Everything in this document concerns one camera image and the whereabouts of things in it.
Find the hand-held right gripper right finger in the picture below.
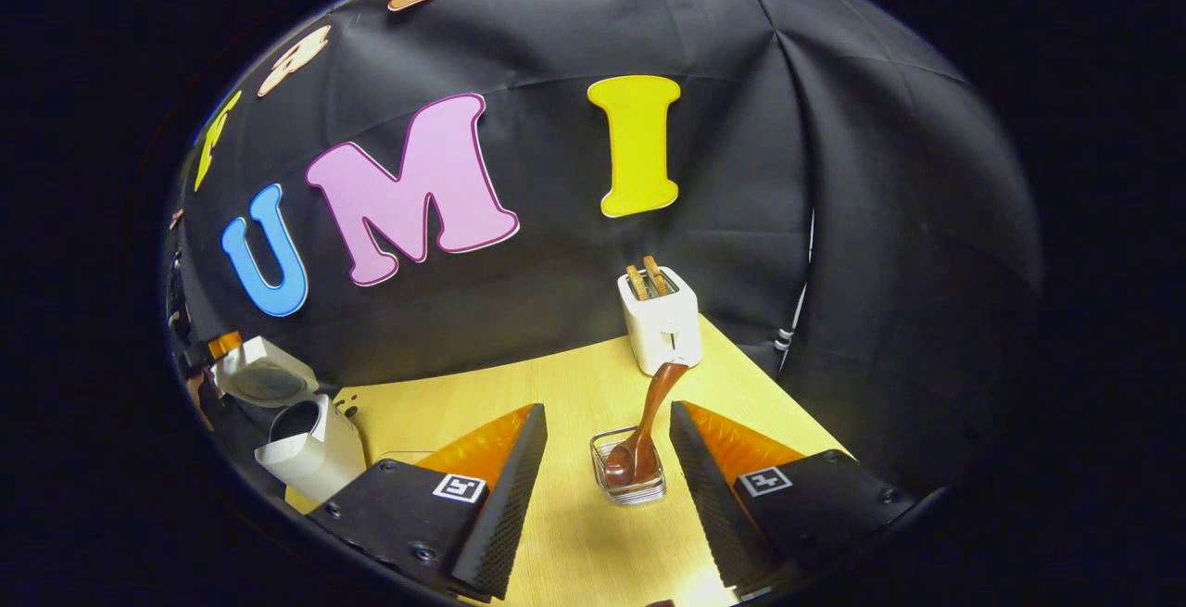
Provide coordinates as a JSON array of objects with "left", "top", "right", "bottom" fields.
[{"left": 667, "top": 399, "right": 920, "bottom": 594}]

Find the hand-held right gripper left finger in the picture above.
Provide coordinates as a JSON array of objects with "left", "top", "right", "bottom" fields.
[{"left": 304, "top": 402, "right": 549, "bottom": 603}]

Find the wire chopstick holder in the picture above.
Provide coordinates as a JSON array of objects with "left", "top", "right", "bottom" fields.
[{"left": 590, "top": 425, "right": 667, "bottom": 507}]

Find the dark wooden spoon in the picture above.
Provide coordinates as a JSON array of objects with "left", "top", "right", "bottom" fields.
[{"left": 604, "top": 361, "right": 691, "bottom": 488}]

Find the white rice cooker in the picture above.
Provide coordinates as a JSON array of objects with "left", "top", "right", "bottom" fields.
[{"left": 211, "top": 335, "right": 368, "bottom": 506}]

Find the white toaster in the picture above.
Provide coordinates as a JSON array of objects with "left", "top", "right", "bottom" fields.
[{"left": 617, "top": 266, "right": 702, "bottom": 377}]

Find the black backdrop cloth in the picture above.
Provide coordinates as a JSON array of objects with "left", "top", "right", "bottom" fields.
[{"left": 167, "top": 0, "right": 1046, "bottom": 497}]

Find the white power cable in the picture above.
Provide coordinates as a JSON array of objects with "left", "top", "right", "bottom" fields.
[{"left": 773, "top": 209, "right": 817, "bottom": 354}]

